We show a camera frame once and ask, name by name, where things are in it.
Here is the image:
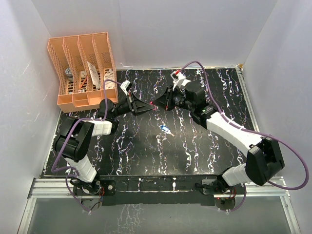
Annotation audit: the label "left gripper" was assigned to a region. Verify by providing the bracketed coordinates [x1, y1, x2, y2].
[112, 93, 155, 118]

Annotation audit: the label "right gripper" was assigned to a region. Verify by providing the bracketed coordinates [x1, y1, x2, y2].
[153, 85, 194, 112]

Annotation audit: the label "blue key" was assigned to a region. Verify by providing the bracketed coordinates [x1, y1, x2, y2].
[160, 125, 175, 137]

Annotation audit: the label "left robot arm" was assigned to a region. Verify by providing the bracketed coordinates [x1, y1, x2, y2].
[54, 92, 154, 195]

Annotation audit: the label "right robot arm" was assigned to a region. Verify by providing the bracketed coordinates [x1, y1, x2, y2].
[152, 81, 285, 194]

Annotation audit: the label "white labelled packet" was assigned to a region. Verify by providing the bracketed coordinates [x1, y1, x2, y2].
[104, 69, 115, 90]

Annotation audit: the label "white paper packet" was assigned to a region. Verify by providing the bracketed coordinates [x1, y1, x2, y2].
[87, 62, 100, 89]

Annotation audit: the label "orange file organizer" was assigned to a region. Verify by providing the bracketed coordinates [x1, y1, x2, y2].
[47, 32, 118, 113]

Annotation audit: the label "round tin in organizer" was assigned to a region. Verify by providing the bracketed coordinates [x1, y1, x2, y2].
[65, 67, 73, 79]

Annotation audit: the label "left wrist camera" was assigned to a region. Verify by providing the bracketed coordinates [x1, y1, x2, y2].
[120, 80, 132, 95]

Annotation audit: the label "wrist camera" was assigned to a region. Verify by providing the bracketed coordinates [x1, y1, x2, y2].
[120, 80, 132, 95]
[170, 70, 191, 91]

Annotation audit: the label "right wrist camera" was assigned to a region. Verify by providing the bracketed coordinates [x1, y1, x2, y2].
[170, 70, 191, 91]

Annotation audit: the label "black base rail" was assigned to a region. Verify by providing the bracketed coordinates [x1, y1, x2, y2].
[73, 174, 247, 207]

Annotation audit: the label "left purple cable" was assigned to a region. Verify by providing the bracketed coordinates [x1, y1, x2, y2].
[51, 79, 125, 174]

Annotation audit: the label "purple cable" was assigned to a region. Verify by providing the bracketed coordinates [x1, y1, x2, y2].
[177, 60, 308, 190]
[51, 79, 125, 174]

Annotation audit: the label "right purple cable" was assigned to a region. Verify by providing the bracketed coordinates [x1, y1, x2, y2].
[177, 60, 308, 190]

